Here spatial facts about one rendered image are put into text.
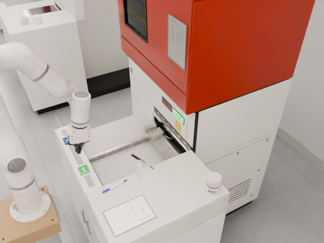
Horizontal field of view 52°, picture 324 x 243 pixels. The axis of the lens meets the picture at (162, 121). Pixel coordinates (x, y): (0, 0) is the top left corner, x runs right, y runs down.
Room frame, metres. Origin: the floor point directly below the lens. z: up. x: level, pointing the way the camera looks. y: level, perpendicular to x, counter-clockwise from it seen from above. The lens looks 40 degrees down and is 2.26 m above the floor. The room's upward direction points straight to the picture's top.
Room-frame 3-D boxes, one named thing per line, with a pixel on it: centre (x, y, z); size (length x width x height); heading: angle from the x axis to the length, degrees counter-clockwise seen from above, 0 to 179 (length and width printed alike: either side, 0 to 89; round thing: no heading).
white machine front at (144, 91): (1.68, 0.02, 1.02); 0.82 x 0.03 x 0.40; 29
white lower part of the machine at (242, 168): (1.84, -0.27, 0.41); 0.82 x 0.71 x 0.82; 29
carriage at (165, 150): (1.45, 0.00, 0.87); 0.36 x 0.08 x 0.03; 29
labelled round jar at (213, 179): (1.04, -0.25, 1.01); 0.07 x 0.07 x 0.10
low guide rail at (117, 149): (1.48, 0.24, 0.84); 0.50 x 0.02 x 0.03; 119
